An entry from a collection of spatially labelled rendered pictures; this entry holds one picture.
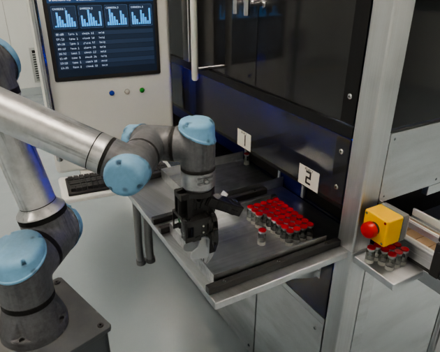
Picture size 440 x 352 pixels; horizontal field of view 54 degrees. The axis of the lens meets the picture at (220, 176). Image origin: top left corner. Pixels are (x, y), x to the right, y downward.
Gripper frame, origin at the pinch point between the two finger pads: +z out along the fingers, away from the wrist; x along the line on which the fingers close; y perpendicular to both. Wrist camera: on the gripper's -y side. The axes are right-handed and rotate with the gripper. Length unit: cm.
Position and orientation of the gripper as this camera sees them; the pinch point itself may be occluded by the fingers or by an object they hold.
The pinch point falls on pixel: (207, 257)
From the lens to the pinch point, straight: 105.8
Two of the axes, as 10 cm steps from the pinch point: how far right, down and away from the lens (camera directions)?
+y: -8.7, 2.1, -4.4
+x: 4.9, 3.8, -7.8
